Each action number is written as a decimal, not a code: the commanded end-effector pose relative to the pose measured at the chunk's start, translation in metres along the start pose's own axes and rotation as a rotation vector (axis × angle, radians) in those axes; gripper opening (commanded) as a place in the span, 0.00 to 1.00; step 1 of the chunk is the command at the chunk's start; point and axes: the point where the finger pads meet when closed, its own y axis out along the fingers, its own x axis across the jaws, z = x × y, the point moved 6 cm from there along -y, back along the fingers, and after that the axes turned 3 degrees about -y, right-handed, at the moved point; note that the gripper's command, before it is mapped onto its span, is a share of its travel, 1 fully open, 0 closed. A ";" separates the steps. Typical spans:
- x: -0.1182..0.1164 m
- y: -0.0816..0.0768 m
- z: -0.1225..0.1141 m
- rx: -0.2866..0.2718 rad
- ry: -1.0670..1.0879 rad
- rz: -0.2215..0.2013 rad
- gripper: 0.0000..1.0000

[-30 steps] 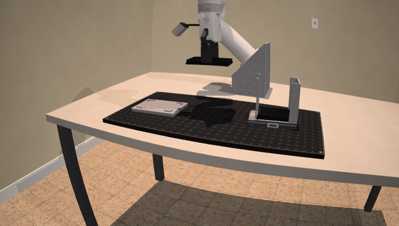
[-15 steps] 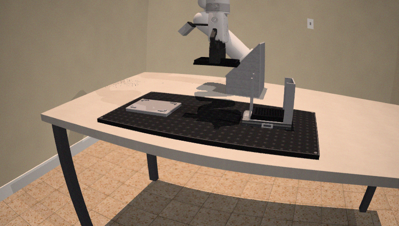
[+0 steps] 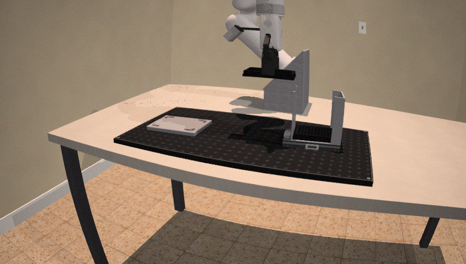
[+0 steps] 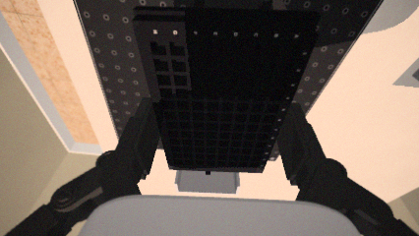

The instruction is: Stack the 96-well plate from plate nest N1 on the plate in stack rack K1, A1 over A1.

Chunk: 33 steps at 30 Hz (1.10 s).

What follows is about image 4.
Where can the black well plate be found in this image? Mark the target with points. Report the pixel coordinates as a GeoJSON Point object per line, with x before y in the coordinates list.
{"type": "Point", "coordinates": [223, 108]}

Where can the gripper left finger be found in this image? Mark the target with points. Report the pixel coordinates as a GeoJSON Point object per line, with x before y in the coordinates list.
{"type": "Point", "coordinates": [116, 173]}

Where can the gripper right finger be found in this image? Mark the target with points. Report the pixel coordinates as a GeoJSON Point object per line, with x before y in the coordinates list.
{"type": "Point", "coordinates": [324, 181]}

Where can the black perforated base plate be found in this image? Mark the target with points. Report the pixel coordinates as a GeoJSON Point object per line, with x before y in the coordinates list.
{"type": "Point", "coordinates": [109, 34]}

